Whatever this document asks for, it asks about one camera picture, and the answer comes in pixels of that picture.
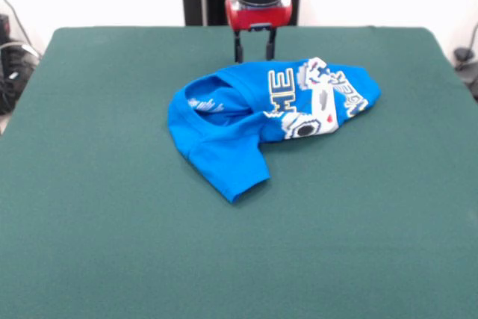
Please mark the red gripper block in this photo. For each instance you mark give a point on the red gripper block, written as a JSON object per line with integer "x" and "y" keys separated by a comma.
{"x": 257, "y": 18}

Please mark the blue printed shirt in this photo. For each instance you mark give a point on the blue printed shirt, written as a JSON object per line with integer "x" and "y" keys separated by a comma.
{"x": 224, "y": 139}

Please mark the dark green table cloth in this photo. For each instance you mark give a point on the dark green table cloth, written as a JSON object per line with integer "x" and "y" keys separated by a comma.
{"x": 261, "y": 240}

